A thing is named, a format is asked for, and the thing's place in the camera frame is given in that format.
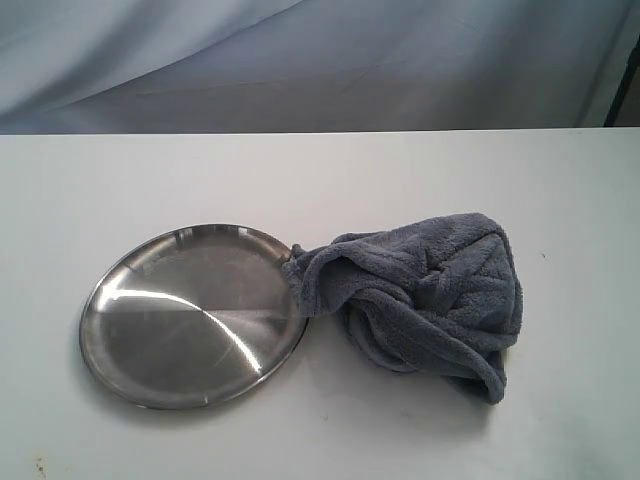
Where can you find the grey backdrop cloth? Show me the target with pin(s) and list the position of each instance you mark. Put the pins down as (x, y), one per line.
(309, 66)

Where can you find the grey-blue fleece towel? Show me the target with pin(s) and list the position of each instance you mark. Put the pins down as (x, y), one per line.
(440, 296)

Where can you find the round stainless steel plate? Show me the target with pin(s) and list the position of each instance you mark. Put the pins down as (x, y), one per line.
(193, 318)

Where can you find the black backdrop stand pole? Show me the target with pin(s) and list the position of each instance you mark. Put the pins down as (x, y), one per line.
(623, 86)

